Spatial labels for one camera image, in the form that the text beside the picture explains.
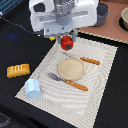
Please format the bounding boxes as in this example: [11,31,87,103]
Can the fork with wooden handle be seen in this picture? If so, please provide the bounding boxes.
[47,72,88,91]

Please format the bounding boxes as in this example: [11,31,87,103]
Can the knife with wooden handle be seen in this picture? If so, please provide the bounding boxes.
[61,51,100,65]

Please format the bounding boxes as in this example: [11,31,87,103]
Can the large grey pot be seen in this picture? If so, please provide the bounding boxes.
[96,3,110,26]

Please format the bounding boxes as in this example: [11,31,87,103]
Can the beige bowl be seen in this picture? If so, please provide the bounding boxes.
[121,7,128,30]

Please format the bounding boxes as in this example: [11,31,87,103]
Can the woven beige placemat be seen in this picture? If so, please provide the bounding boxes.
[16,38,117,128]

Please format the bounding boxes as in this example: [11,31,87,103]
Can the red tomato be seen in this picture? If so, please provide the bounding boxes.
[61,35,73,51]

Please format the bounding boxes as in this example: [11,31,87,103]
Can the round beige plate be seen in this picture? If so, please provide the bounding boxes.
[57,57,86,80]

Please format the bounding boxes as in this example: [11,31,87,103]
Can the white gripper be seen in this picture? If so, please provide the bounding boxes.
[29,0,99,44]

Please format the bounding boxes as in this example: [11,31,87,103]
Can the orange bread loaf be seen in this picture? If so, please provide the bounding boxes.
[7,64,30,78]

